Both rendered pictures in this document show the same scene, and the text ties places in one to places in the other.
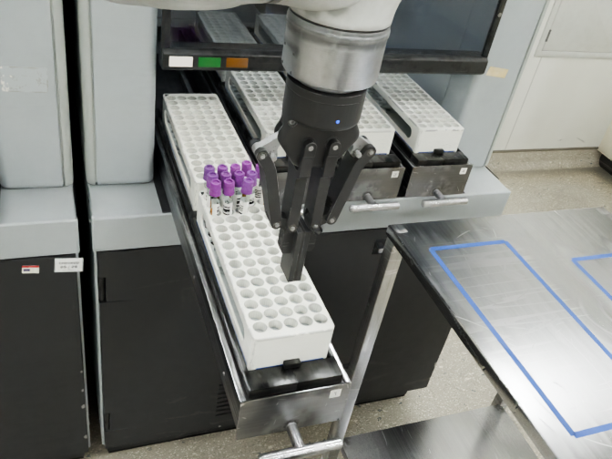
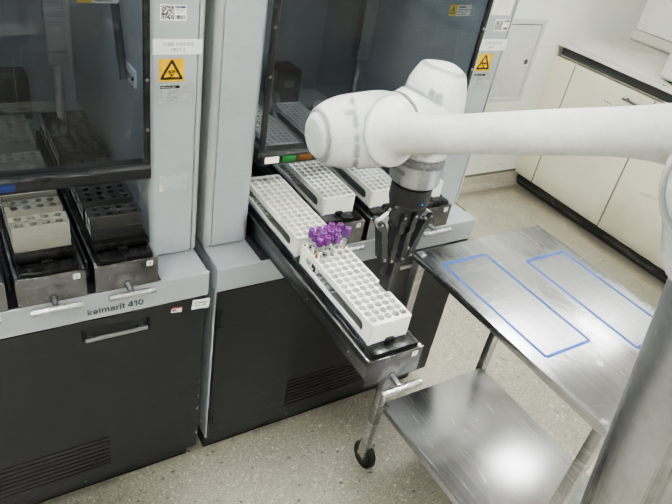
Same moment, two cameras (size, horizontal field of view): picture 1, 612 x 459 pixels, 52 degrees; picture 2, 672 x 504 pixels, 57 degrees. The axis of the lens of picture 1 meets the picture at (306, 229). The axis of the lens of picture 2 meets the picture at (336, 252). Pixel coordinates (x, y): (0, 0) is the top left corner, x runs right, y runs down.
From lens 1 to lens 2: 0.57 m
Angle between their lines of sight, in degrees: 9
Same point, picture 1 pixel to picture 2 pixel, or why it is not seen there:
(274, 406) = (384, 364)
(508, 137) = not seen: hidden behind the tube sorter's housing
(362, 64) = (436, 177)
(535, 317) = (513, 297)
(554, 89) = not seen: hidden behind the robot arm
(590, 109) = not seen: hidden behind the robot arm
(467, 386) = (450, 364)
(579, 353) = (541, 315)
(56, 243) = (195, 289)
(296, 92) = (401, 192)
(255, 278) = (358, 293)
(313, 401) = (403, 359)
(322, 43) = (418, 169)
